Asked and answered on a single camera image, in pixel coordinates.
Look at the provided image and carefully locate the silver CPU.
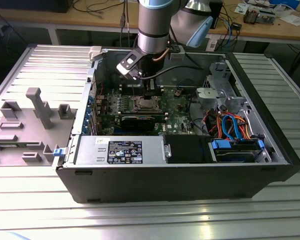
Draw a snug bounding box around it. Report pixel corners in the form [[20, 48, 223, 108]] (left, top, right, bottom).
[[139, 99, 154, 109]]

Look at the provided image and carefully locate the black RAM slot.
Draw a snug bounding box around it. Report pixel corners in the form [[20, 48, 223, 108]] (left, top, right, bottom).
[[119, 84, 165, 91], [119, 89, 165, 96]]

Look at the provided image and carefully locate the CPU socket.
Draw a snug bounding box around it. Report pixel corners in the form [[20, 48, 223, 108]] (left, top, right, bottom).
[[130, 94, 165, 113]]

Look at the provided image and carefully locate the grey case latch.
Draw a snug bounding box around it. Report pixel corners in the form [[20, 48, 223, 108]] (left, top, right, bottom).
[[88, 45, 103, 61]]

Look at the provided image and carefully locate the green motherboard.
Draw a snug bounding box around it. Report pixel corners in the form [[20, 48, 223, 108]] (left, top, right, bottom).
[[94, 84, 199, 137]]

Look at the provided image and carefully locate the black graphics card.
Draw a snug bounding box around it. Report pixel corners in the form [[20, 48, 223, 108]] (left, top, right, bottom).
[[119, 114, 157, 132]]

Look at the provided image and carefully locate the white labelled box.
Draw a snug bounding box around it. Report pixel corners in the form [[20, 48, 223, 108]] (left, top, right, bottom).
[[206, 34, 219, 52]]

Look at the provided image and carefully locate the metal drive cage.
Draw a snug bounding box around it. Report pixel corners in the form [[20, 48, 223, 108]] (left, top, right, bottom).
[[194, 61, 250, 112]]

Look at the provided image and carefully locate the wooden desk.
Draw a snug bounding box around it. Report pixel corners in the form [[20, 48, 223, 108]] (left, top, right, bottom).
[[0, 0, 300, 47]]

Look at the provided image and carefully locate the tall black box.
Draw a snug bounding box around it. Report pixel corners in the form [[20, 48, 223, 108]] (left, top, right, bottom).
[[209, 0, 224, 30]]

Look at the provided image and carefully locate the grey power supply unit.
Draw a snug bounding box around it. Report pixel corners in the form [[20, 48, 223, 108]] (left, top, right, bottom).
[[74, 135, 166, 166]]

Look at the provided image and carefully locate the disk with blue carrier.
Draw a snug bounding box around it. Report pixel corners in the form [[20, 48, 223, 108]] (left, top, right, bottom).
[[209, 138, 266, 164]]

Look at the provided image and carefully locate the white paper sheet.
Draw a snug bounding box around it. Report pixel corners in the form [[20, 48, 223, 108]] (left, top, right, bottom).
[[233, 2, 250, 15], [284, 14, 300, 26]]

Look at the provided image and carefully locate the finned metal heat sink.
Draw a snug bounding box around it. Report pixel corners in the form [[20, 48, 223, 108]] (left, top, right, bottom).
[[243, 6, 261, 25]]

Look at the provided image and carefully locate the black open PC case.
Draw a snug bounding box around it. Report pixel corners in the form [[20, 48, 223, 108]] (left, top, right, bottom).
[[55, 44, 300, 205]]

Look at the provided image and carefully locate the blue case latch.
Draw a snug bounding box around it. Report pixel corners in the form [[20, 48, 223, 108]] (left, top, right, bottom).
[[53, 147, 67, 158]]

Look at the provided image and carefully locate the green circuit board device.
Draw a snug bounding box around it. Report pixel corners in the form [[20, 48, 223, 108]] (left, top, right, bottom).
[[258, 9, 277, 25]]

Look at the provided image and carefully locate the black monitor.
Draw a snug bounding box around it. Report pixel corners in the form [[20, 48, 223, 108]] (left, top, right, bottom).
[[0, 0, 71, 14]]

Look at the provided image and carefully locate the grey parts rack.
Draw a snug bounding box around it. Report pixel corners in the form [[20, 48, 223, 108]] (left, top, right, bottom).
[[0, 87, 79, 168]]

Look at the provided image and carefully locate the blue box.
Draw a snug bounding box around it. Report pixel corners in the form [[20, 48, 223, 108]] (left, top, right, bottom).
[[269, 0, 300, 9]]

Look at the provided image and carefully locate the brown curved cable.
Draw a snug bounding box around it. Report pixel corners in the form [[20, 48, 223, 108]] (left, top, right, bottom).
[[151, 46, 171, 63]]

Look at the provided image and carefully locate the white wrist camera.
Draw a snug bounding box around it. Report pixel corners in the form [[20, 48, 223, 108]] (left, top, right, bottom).
[[115, 48, 146, 81]]

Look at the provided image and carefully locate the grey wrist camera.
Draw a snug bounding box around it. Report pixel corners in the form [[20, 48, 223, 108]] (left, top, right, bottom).
[[168, 44, 187, 61]]

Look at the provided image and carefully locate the black camera cable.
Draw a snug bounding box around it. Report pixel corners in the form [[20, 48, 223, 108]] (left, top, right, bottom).
[[139, 49, 205, 80]]

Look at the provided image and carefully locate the black wire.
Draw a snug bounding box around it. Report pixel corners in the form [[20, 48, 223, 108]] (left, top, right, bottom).
[[188, 97, 211, 137], [176, 78, 200, 91]]

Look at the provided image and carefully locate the red twisted wire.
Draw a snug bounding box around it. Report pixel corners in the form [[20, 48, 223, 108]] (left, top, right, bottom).
[[93, 79, 105, 97]]

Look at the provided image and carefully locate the blue cable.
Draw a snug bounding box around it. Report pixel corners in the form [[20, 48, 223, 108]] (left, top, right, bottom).
[[227, 21, 238, 45]]

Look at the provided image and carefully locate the orange wire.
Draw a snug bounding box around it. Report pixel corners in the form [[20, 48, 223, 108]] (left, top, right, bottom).
[[232, 114, 253, 140], [205, 111, 225, 137]]

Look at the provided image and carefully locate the blue wire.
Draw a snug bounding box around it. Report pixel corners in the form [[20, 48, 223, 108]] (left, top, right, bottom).
[[221, 114, 243, 141]]

